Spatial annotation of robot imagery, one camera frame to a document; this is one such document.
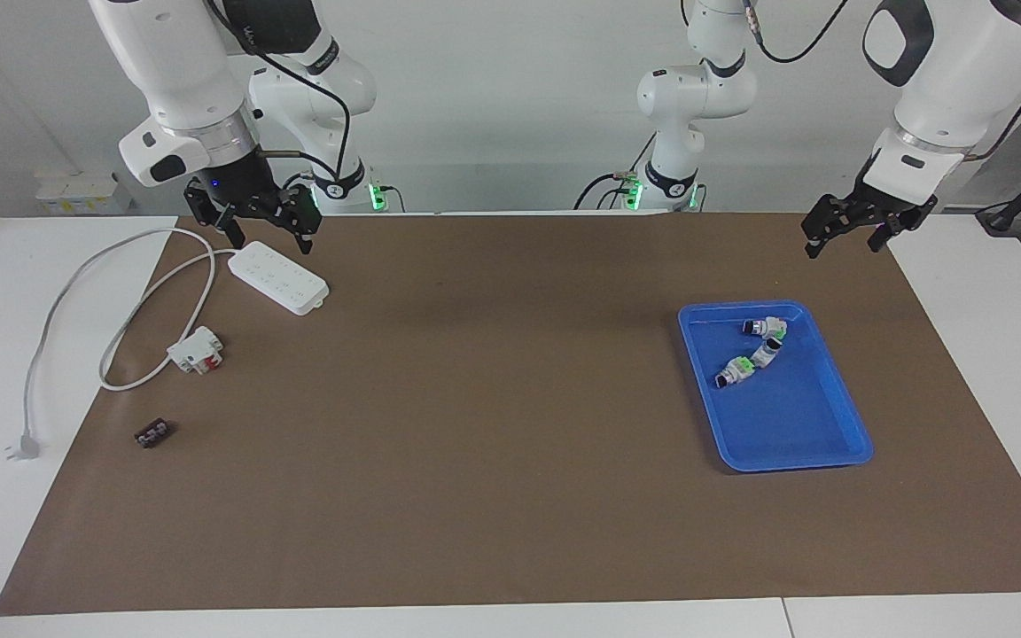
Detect brown paper mat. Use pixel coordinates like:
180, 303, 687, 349
0, 211, 1021, 617

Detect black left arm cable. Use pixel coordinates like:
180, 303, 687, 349
737, 0, 1021, 165

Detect white power strip cable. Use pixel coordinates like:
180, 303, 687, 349
5, 228, 241, 462

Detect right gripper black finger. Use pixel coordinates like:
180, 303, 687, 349
184, 184, 246, 251
276, 184, 323, 256

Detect white red circuit breaker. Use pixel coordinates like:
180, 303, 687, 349
166, 326, 225, 376

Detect black left base cables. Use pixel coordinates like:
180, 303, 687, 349
574, 133, 653, 211

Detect blue plastic tray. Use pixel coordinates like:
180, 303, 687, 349
678, 301, 874, 473

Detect white power strip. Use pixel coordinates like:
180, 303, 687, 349
228, 241, 331, 316

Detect white cardboard box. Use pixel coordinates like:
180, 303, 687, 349
36, 171, 135, 216

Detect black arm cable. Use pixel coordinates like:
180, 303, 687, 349
737, 0, 1021, 165
205, 0, 354, 191

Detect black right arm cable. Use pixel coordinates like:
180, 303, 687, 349
205, 0, 354, 191

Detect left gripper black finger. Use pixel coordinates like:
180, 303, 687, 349
868, 204, 935, 253
800, 197, 861, 260

